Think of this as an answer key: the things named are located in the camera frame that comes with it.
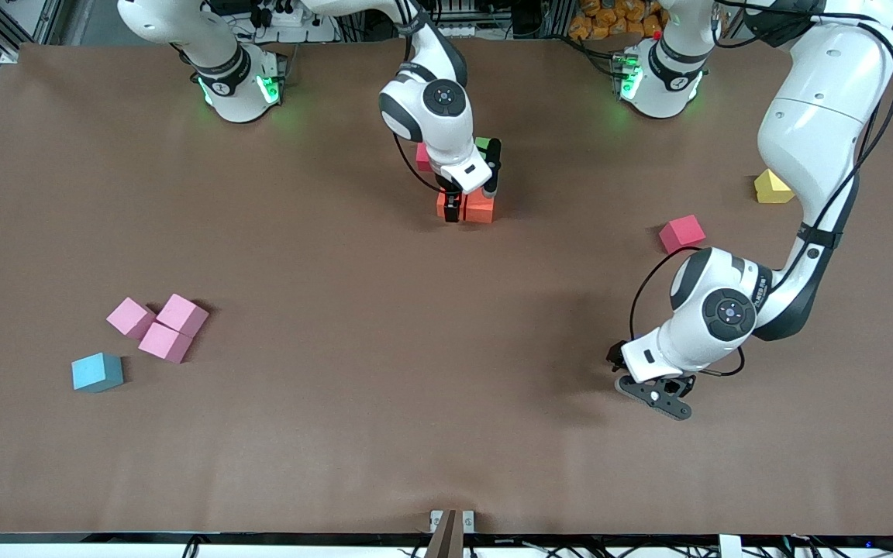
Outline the orange foam cube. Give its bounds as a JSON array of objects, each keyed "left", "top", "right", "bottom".
[
  {"left": 436, "top": 190, "right": 467, "bottom": 223},
  {"left": 462, "top": 188, "right": 496, "bottom": 225}
]

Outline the brown table cover sheet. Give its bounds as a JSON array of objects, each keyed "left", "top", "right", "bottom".
[{"left": 0, "top": 37, "right": 893, "bottom": 536}]

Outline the bag of oranges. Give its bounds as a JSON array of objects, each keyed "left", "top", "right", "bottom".
[{"left": 568, "top": 0, "right": 666, "bottom": 41}]

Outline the yellow foam cube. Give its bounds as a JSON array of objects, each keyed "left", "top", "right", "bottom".
[{"left": 753, "top": 167, "right": 796, "bottom": 205}]

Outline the pink foam cube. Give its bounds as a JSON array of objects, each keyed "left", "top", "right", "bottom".
[
  {"left": 137, "top": 322, "right": 193, "bottom": 365},
  {"left": 155, "top": 293, "right": 209, "bottom": 339},
  {"left": 105, "top": 297, "right": 157, "bottom": 342}
]

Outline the light blue foam cube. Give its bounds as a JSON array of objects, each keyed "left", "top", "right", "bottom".
[{"left": 71, "top": 352, "right": 125, "bottom": 394}]

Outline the grey metal bracket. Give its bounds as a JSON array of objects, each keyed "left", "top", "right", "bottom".
[{"left": 429, "top": 509, "right": 476, "bottom": 558}]

